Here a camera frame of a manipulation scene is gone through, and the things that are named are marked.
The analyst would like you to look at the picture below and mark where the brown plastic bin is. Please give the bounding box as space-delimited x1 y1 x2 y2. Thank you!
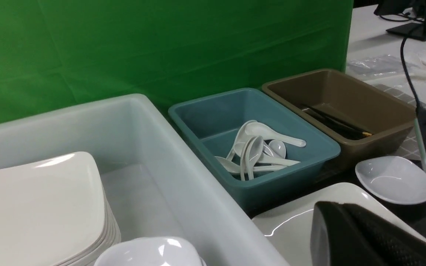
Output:
262 69 416 170

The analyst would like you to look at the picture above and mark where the stack of small white dishes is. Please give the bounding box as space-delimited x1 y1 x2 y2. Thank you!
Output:
95 237 206 266

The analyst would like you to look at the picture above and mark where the large white plastic tub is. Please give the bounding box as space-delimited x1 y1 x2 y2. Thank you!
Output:
0 94 287 266

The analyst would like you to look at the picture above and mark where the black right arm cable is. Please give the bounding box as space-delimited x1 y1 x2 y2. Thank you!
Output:
400 22 422 111

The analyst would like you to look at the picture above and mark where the stack of white square plates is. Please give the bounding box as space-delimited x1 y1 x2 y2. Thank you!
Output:
0 152 121 266

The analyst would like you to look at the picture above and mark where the teal plastic bin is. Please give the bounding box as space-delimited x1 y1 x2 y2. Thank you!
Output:
168 88 341 214

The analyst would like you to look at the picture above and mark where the small white dish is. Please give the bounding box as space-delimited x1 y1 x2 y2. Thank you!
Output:
355 156 426 205

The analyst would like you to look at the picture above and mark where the green backdrop cloth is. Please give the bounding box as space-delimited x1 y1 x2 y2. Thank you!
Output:
0 0 353 123

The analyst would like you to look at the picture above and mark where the large white square plate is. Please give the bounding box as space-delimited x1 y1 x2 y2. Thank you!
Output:
252 183 426 266

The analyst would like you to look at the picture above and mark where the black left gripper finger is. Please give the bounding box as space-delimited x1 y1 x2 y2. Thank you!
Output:
310 201 426 266

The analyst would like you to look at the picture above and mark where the clear plastic bag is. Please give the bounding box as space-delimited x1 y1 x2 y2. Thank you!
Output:
345 54 404 80

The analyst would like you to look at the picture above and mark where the grey checkered tablecloth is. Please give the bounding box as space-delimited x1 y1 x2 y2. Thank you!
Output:
372 83 426 160

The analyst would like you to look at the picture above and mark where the pile of white soup spoons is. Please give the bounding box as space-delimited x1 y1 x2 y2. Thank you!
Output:
216 120 307 181

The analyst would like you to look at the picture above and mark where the black monitor stand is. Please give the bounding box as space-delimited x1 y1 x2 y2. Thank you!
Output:
374 0 426 41

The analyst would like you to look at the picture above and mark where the bundle of black chopsticks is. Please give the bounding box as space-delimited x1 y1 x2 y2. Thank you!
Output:
302 105 373 140

